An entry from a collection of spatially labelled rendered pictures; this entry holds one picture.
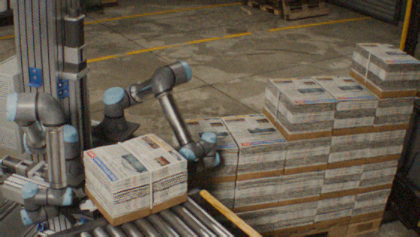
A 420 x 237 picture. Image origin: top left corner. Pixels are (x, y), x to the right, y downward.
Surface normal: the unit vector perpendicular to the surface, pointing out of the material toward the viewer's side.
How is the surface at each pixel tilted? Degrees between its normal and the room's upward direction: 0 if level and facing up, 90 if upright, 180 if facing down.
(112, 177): 3
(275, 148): 90
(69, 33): 90
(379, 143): 90
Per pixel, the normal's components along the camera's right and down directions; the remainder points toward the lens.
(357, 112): 0.26, 0.44
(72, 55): -0.31, 0.40
